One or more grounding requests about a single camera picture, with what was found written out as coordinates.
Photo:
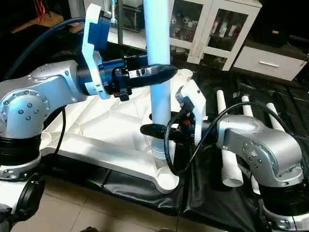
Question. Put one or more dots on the black work mat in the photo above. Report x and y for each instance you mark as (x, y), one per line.
(227, 212)

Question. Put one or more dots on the dark equipment rack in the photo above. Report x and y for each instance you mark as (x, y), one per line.
(133, 19)

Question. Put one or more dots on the white drawer unit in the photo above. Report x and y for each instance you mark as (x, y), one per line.
(270, 63)

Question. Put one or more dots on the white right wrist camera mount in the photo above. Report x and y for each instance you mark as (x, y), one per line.
(195, 108)

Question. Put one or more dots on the light blue plastic item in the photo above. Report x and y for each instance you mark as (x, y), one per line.
(113, 14)

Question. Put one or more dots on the white glass door cabinet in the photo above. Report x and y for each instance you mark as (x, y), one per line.
(208, 29)

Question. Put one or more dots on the brown wooden board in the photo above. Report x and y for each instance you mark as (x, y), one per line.
(43, 21)

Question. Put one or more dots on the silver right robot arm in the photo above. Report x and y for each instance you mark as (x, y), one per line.
(260, 145)

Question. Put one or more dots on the white plastic table top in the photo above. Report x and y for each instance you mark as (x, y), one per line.
(111, 125)

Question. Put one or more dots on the grey metal pole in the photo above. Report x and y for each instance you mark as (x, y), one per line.
(120, 29)

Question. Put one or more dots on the white plastic table leg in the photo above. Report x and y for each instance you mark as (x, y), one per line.
(227, 159)
(274, 116)
(158, 38)
(247, 104)

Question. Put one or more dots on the black bag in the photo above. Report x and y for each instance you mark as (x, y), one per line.
(271, 34)

